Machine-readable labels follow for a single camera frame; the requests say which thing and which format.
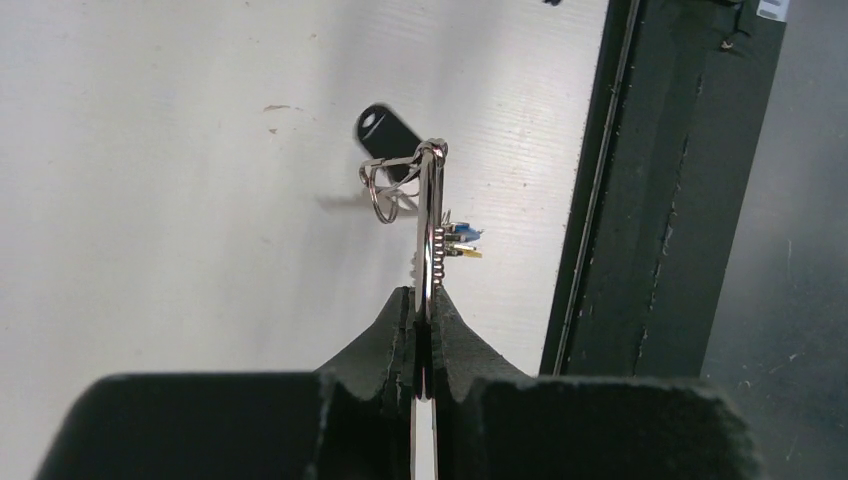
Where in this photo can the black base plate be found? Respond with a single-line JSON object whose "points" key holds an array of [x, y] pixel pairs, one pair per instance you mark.
{"points": [[678, 103]]}

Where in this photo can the black fob key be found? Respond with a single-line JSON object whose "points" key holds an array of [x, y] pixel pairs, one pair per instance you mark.
{"points": [[384, 135]]}

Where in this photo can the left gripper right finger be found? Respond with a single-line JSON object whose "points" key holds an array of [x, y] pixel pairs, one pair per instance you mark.
{"points": [[495, 422]]}

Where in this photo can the right white cable duct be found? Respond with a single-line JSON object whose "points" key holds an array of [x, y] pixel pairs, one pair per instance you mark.
{"points": [[775, 10]]}

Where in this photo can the keyring with keys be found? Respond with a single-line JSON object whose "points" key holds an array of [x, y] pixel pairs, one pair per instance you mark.
{"points": [[437, 237]]}

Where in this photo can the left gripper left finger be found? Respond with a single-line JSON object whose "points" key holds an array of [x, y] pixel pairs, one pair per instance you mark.
{"points": [[348, 419]]}

